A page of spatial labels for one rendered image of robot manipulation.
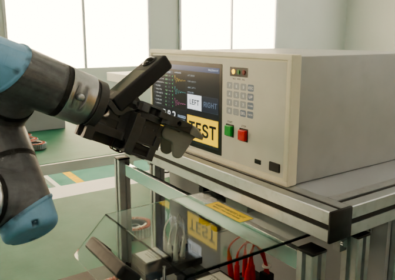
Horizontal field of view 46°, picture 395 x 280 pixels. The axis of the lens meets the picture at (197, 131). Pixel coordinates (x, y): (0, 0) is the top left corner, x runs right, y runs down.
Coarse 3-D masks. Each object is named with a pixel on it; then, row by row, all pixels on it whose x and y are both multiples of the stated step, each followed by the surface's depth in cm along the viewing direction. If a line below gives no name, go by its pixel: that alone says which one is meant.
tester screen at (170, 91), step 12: (168, 72) 98; (180, 72) 94; (192, 72) 90; (204, 72) 87; (216, 72) 84; (156, 84) 102; (168, 84) 98; (180, 84) 94; (192, 84) 91; (204, 84) 87; (216, 84) 84; (156, 96) 103; (168, 96) 99; (180, 96) 95; (216, 96) 85; (168, 108) 99; (180, 108) 95; (216, 120) 85; (204, 144) 90
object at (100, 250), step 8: (96, 240) 65; (88, 248) 65; (96, 248) 64; (104, 248) 63; (96, 256) 63; (104, 256) 62; (112, 256) 60; (104, 264) 61; (112, 264) 59; (120, 264) 58; (112, 272) 59; (120, 272) 58; (128, 272) 58; (136, 272) 59
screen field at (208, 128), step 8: (192, 120) 92; (200, 120) 90; (208, 120) 88; (200, 128) 90; (208, 128) 88; (216, 128) 86; (208, 136) 88; (216, 136) 86; (208, 144) 88; (216, 144) 86
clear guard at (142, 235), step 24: (120, 216) 73; (144, 216) 73; (168, 216) 73; (192, 216) 73; (216, 216) 73; (264, 216) 73; (120, 240) 68; (144, 240) 65; (168, 240) 65; (192, 240) 65; (216, 240) 65; (240, 240) 65; (264, 240) 65; (288, 240) 65; (96, 264) 68; (144, 264) 61; (168, 264) 58; (192, 264) 58; (216, 264) 58
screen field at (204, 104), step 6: (192, 96) 91; (198, 96) 89; (204, 96) 88; (192, 102) 91; (198, 102) 90; (204, 102) 88; (210, 102) 86; (216, 102) 85; (192, 108) 92; (198, 108) 90; (204, 108) 88; (210, 108) 86; (216, 108) 85; (216, 114) 85
